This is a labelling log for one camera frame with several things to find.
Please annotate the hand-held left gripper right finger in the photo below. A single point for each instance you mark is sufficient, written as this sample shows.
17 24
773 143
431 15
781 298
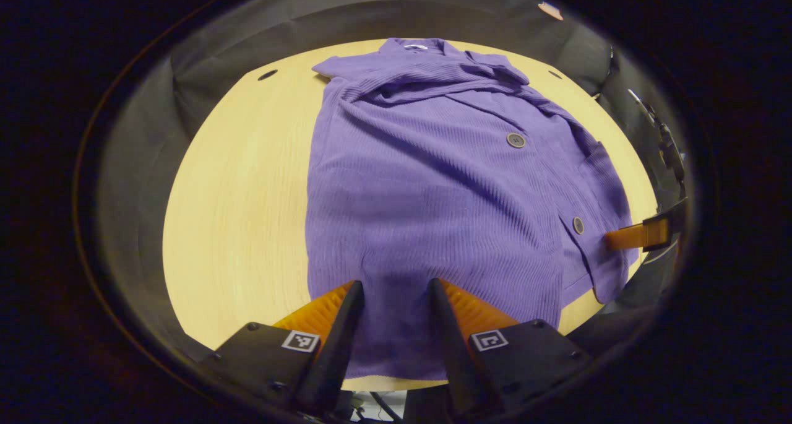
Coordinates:
448 350

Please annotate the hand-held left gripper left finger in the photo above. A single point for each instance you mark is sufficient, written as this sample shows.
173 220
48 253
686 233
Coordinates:
337 350

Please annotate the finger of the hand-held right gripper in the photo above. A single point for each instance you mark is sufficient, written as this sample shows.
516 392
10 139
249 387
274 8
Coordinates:
631 236

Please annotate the purple knitted cardigan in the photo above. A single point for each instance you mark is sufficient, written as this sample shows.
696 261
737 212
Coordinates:
433 213

